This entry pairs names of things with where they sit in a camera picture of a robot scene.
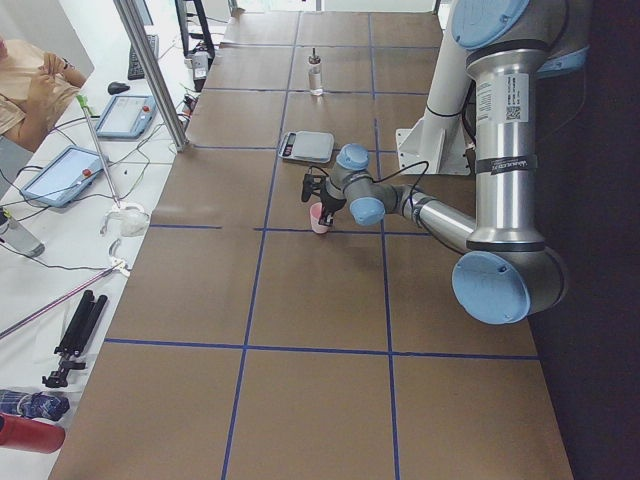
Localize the near blue teach pendant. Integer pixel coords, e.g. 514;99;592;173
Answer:
20;146;103;208

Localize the seated person beige shirt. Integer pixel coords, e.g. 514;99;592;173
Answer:
1;38;86;153

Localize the clear water bottle green lid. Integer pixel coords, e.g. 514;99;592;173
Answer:
0;208;45;258

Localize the far blue teach pendant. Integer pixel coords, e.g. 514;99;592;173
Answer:
96;95;156;139

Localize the silver digital kitchen scale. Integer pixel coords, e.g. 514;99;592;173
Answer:
278;131;335;164

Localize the blue teach pendant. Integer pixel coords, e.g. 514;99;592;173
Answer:
20;146;103;208
96;95;156;139

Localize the aluminium frame post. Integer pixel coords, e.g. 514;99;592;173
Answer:
113;0;188;152

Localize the black keyboard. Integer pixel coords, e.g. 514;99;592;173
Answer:
127;33;160;81

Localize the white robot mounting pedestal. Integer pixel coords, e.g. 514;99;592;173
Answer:
396;20;471;175

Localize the pink plastic cup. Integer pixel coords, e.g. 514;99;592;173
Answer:
309;202;330;235

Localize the pink handled reacher grabber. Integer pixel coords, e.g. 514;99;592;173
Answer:
1;237;130;339

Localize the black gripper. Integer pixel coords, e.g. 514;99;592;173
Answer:
318;180;345;228

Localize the green handled reacher grabber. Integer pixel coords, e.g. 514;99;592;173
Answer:
76;94;149;230

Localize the glass sauce bottle metal spout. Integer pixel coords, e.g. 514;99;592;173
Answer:
308;48;324;96

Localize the red water bottle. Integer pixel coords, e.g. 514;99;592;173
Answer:
1;414;66;454

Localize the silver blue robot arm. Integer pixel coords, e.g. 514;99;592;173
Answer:
301;1;592;324

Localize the black computer mouse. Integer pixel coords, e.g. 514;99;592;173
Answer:
107;81;130;95

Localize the black folded tripod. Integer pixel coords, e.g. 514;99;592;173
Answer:
42;290;108;388

